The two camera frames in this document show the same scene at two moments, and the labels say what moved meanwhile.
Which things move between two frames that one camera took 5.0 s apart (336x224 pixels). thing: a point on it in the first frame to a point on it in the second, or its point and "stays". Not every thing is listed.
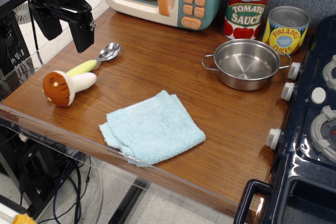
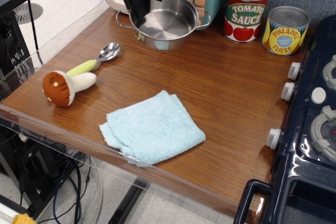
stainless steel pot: (247, 64) to (171, 20)
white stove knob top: (294, 70) stays
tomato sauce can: (247, 4) stays
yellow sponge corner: (23, 219) stays
